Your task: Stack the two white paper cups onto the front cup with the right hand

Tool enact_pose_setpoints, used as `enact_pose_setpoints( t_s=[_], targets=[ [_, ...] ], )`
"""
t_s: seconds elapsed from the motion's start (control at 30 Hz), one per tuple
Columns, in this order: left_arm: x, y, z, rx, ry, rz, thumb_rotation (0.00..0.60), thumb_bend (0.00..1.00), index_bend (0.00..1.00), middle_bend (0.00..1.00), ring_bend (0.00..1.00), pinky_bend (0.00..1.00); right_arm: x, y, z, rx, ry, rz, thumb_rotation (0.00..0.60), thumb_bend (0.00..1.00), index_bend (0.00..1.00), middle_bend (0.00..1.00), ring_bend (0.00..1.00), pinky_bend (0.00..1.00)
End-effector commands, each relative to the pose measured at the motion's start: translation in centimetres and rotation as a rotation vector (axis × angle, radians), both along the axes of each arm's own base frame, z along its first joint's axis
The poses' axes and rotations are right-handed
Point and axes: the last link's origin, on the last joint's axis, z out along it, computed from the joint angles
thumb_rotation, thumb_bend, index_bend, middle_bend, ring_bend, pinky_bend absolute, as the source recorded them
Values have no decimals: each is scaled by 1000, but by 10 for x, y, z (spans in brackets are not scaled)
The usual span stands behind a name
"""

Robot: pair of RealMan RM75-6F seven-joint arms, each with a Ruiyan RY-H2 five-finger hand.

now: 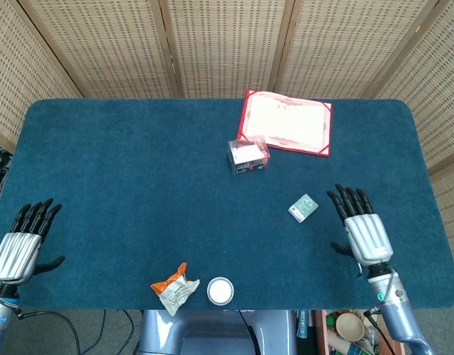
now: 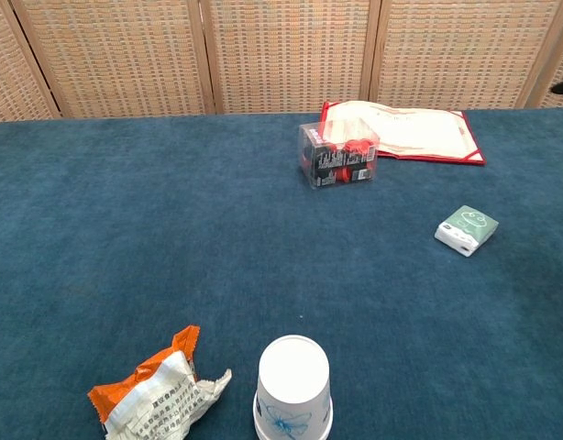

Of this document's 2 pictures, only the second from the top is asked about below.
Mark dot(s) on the white paper cup butterfly print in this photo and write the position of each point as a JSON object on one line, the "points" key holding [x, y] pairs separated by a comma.
{"points": [[293, 371]]}

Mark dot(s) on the white paper cup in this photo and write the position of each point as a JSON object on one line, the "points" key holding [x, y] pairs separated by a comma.
{"points": [[255, 410], [256, 426]]}

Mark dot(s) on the red certificate folder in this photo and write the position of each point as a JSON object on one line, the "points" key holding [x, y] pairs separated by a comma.
{"points": [[414, 133]]}

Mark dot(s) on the green tissue pack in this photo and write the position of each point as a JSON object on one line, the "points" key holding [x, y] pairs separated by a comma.
{"points": [[467, 227]]}

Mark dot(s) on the clear plastic box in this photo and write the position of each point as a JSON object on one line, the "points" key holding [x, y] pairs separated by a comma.
{"points": [[336, 160]]}

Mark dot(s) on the rattan folding screen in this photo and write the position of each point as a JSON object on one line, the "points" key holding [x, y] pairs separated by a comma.
{"points": [[125, 55]]}

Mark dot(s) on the blue felt table cloth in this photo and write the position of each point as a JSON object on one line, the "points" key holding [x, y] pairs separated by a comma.
{"points": [[125, 229]]}

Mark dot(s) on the orange white snack wrapper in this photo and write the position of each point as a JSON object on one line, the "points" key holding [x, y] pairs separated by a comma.
{"points": [[157, 403]]}

